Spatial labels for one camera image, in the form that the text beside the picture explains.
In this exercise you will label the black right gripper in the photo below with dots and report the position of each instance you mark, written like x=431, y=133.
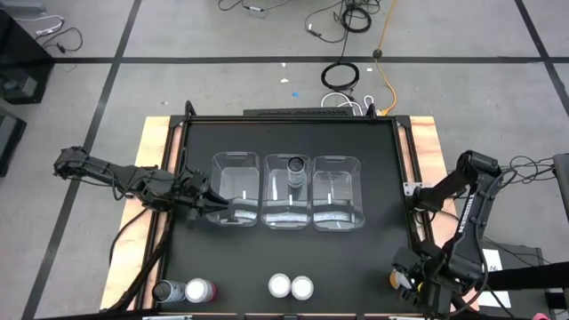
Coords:
x=435, y=284

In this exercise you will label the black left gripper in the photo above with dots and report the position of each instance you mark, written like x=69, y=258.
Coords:
x=193, y=195

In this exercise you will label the orange and white soda can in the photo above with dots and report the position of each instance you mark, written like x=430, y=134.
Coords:
x=400, y=280
x=302, y=287

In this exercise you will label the clear plastic bin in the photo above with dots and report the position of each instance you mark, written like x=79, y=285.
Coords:
x=278, y=200
x=235, y=178
x=338, y=191

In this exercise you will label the pink and white soda can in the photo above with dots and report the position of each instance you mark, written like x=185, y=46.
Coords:
x=198, y=290
x=279, y=285

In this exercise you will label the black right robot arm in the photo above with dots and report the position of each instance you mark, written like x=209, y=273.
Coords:
x=471, y=213

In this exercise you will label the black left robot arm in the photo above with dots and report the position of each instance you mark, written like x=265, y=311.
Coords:
x=111, y=175

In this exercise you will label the white paper sheet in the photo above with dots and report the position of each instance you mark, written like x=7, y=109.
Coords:
x=493, y=260
x=495, y=300

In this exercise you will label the plywood base board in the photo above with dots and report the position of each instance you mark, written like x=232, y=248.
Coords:
x=133, y=231

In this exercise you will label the black ribbed bar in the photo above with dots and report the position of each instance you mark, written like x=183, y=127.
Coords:
x=293, y=112

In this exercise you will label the dark grey case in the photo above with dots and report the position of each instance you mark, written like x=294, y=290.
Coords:
x=524, y=253

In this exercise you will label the black beam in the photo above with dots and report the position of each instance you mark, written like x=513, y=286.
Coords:
x=533, y=274

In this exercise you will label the pink object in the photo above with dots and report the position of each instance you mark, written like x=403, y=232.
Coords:
x=540, y=317

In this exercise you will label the grey pole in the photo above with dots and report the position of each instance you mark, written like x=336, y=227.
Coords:
x=562, y=186

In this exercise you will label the dark grey box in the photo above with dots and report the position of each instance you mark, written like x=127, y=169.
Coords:
x=9, y=142

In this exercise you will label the black cabinet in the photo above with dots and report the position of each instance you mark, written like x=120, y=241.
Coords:
x=18, y=49

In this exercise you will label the silver metal bracket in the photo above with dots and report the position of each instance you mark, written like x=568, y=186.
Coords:
x=411, y=188

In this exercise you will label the black frame corner bracket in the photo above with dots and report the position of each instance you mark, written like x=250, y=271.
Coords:
x=190, y=109
x=371, y=109

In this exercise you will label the black aluminium rig frame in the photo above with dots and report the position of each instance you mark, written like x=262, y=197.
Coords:
x=289, y=119

